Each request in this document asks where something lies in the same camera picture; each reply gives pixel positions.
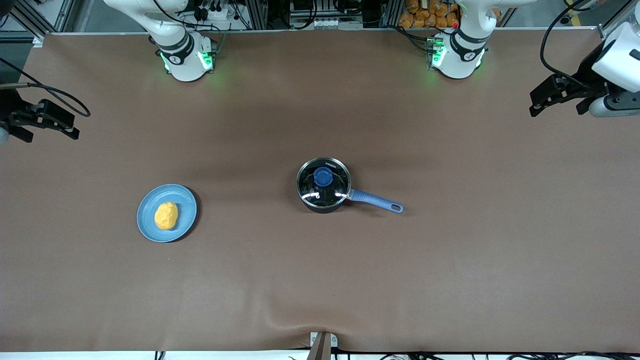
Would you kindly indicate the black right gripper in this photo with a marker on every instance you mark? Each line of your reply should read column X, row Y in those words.
column 11, row 107

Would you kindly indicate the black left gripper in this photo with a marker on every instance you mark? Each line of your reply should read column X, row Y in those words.
column 584, row 84

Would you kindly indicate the yellow potato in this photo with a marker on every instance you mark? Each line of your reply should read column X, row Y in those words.
column 166, row 216

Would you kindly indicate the glass lid blue knob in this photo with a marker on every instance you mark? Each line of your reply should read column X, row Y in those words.
column 322, row 176

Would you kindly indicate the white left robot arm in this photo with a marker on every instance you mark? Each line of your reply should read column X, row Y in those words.
column 460, row 55

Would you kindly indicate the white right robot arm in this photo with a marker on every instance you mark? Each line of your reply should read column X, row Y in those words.
column 180, row 60

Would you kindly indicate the blue round plate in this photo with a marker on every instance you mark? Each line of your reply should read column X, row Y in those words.
column 150, row 220

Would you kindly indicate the orange items bin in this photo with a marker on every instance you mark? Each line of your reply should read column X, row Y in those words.
column 425, row 12

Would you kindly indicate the white power strip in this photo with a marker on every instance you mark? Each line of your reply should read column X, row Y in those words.
column 220, row 15

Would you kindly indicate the brown table cover mat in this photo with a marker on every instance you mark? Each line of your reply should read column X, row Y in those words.
column 320, row 280

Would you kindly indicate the aluminium corner frame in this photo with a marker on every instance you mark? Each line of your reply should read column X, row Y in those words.
column 607, row 31
column 30, row 20

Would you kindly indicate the aluminium frame post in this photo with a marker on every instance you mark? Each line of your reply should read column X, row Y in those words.
column 256, row 12
column 391, row 12

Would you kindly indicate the grey metal bracket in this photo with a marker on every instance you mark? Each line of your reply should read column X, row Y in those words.
column 322, row 347

